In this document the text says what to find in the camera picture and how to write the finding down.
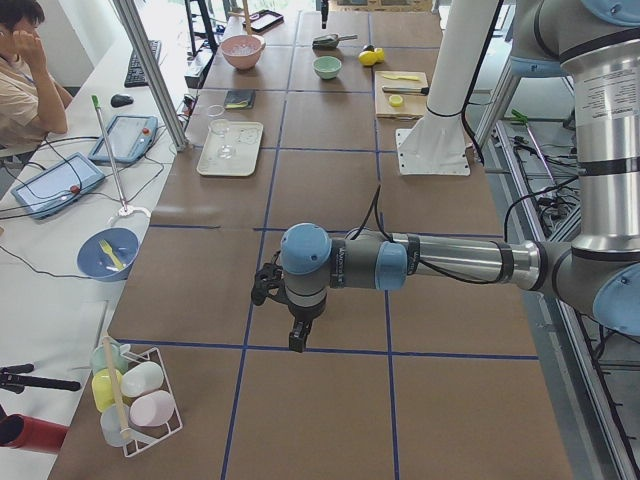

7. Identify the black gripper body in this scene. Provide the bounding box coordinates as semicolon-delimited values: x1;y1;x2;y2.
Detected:
288;300;324;331

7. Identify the green bowl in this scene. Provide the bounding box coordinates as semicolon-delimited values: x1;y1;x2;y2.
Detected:
312;56;342;80

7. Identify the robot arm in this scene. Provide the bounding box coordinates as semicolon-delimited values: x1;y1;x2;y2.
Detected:
277;1;639;352

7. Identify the steel ice scoop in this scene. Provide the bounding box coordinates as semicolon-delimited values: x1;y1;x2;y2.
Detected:
312;34;358;50

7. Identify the pink bowl with ice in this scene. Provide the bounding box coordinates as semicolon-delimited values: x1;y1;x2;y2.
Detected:
219;35;266;70

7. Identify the blue bowl with fork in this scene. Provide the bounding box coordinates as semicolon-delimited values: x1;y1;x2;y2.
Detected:
76;228;139;282

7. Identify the yellow lemon front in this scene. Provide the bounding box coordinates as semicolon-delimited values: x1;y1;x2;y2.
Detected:
358;50;378;67

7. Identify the yellow lemon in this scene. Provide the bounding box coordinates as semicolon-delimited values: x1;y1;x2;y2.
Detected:
374;47;386;63
358;50;378;67

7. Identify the yellow lemon rear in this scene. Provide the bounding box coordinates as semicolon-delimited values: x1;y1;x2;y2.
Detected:
374;47;386;63

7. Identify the wooden cup stand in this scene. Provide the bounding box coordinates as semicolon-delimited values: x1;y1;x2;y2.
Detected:
229;1;260;35

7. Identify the yellow plastic knife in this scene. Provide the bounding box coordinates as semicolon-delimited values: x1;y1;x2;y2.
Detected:
381;74;421;82

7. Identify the steel muddler black tip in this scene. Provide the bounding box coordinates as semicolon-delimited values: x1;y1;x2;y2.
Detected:
381;85;430;96

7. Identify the bamboo cutting board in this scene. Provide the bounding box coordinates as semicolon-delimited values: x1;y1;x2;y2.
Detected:
374;71;429;119

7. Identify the lemon half slice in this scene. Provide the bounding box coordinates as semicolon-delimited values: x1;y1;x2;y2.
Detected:
388;94;404;107

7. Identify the grey folded cloth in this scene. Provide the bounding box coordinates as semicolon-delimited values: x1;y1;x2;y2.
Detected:
223;89;256;110

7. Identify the glass petri dish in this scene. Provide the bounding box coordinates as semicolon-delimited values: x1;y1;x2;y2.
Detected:
206;105;225;119

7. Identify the clear wine glass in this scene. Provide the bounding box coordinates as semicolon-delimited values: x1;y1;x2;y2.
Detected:
209;118;236;159

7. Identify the cream bear tray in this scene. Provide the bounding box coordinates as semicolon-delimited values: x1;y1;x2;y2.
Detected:
196;119;264;177

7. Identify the black keyboard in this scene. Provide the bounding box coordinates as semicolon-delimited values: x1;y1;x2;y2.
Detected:
123;38;163;89

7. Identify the black computer mouse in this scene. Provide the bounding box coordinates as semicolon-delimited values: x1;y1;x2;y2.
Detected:
110;94;134;108

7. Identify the far teach pendant tablet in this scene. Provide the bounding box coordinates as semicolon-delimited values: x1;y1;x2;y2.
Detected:
104;115;159;165

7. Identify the teach pendant tablet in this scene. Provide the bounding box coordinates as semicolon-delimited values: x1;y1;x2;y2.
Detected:
104;115;159;165
11;152;105;219

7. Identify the rod with green tip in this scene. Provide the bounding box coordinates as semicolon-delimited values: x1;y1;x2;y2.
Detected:
91;95;151;227

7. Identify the near teach pendant tablet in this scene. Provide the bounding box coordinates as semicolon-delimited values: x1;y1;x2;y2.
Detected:
11;152;105;219

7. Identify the black tripod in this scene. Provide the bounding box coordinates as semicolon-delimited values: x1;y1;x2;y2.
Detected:
1;363;82;394

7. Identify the red cylinder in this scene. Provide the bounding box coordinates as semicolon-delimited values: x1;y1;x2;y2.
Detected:
1;414;68;454

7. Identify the seated person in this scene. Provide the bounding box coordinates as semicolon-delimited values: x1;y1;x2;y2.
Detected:
1;0;72;149

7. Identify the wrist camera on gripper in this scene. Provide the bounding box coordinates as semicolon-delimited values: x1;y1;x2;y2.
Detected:
251;251;288;306

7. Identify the white wire cup rack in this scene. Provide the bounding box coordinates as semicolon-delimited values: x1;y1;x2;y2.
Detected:
90;336;183;458

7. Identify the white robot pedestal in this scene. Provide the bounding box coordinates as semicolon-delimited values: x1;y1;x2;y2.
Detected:
396;0;502;176

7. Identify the aluminium frame post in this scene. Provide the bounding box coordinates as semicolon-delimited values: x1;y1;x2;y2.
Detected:
113;0;188;152

